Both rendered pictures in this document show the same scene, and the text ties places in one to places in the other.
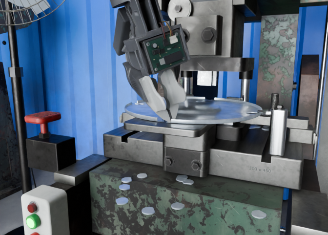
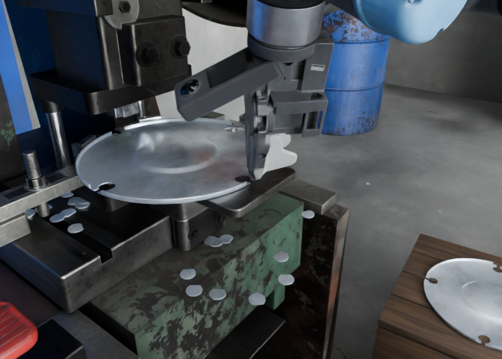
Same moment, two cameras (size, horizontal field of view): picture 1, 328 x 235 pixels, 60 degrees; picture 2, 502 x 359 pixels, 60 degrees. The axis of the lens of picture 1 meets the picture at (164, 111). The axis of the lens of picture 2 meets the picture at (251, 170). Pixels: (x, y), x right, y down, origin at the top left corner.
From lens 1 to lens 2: 0.64 m
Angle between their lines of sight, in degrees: 73
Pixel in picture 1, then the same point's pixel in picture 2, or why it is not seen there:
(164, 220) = (231, 295)
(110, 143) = (80, 282)
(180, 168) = (205, 232)
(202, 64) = (152, 86)
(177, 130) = (285, 180)
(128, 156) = (117, 275)
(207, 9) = (153, 4)
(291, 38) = not seen: hidden behind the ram
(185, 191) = (248, 245)
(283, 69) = not seen: hidden behind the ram
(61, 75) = not seen: outside the picture
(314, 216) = (313, 191)
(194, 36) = (162, 51)
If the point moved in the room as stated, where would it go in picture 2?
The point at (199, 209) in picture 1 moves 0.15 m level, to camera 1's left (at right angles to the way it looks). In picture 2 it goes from (258, 252) to (234, 319)
